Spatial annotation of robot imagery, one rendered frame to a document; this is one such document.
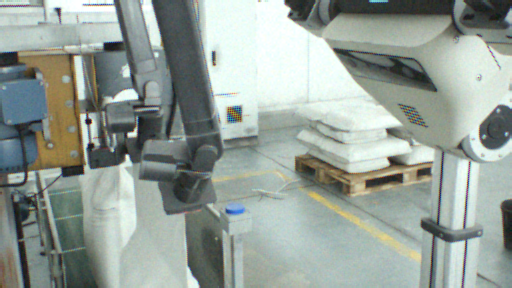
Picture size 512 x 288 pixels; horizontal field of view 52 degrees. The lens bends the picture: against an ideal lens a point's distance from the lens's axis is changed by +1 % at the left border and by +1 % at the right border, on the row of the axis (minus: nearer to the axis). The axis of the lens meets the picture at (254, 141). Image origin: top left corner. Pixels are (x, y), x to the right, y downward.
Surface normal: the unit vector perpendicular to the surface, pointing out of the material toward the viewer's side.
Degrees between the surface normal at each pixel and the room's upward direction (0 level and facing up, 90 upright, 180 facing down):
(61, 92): 90
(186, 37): 114
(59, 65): 90
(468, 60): 90
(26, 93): 90
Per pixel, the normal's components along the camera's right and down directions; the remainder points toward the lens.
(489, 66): 0.38, 0.23
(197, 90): 0.17, 0.62
